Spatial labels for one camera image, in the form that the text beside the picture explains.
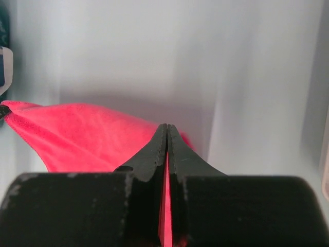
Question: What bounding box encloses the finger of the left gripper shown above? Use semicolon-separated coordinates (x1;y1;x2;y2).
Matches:
0;104;10;121

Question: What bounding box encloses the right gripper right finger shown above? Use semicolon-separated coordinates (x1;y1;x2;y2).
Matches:
167;125;328;246

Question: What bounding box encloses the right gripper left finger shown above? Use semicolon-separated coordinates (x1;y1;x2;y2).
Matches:
1;124;167;246

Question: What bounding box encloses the white blue patterned towel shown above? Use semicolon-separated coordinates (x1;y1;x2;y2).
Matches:
1;46;13;95

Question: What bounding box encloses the pink red towel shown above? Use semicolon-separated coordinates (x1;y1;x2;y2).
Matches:
0;99;195;247

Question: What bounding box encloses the cream plastic tray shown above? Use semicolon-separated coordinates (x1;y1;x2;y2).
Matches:
319;111;329;201

